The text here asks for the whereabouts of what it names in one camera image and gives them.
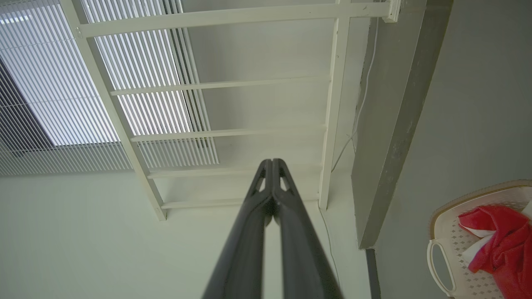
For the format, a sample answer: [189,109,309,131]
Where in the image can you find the white window blinds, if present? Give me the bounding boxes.
[0,0,219,176]

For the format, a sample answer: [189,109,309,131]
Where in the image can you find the thin white wall cable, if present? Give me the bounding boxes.
[318,17,379,287]

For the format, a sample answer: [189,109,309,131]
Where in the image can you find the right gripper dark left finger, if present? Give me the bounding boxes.
[202,159,273,299]

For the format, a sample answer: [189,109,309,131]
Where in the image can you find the cream plastic laundry basket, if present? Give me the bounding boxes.
[427,179,532,299]

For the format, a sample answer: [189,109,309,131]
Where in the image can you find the grey concrete pillar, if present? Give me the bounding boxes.
[351,0,454,250]

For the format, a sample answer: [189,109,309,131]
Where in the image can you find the red and white jersey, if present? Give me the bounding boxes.
[458,201,532,299]

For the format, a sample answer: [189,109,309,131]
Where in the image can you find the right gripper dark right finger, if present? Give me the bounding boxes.
[272,158,345,299]

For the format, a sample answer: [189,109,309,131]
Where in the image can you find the white wall rack frame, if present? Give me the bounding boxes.
[60,0,401,221]

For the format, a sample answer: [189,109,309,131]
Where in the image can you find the dark grey baseboard strip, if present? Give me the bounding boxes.
[366,248,382,299]

